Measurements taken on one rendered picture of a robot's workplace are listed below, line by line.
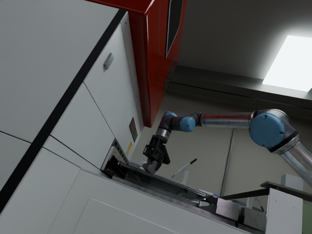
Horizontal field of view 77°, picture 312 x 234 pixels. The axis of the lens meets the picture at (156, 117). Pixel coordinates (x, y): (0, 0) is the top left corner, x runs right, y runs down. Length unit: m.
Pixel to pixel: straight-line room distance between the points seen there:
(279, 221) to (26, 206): 0.62
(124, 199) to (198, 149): 3.19
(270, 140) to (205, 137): 3.02
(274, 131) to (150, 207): 0.49
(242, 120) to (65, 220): 0.78
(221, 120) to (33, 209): 0.82
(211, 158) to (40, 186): 3.34
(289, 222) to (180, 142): 3.13
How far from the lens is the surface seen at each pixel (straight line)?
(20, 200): 0.45
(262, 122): 0.79
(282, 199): 0.71
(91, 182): 0.58
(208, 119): 1.04
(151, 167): 0.99
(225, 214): 0.83
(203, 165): 3.60
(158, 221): 0.55
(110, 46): 0.53
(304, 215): 1.16
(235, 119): 0.98
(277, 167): 3.88
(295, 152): 0.82
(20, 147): 0.44
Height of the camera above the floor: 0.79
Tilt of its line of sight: 24 degrees up
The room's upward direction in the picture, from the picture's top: 21 degrees clockwise
